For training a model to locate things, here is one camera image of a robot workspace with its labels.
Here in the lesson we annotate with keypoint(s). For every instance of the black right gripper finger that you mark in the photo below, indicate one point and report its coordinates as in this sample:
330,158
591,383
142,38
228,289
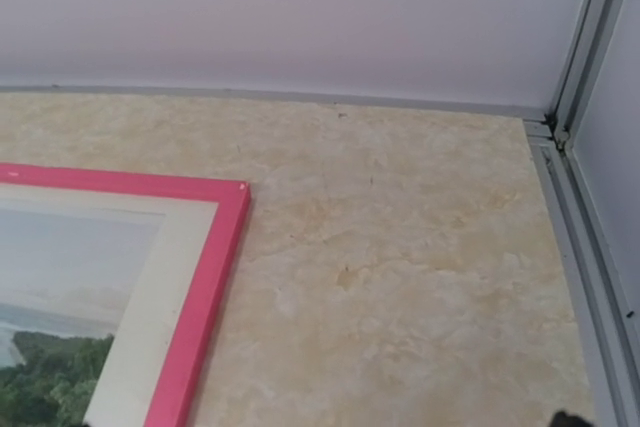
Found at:
569,420

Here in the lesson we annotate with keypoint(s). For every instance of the pink wooden picture frame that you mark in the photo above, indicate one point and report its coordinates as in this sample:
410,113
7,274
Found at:
180,372

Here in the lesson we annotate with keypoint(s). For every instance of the landscape photo print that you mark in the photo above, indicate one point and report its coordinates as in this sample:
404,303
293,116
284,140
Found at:
67,275

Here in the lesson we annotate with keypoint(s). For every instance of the right aluminium corner post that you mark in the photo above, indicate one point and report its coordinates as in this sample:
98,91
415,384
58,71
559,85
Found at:
592,37

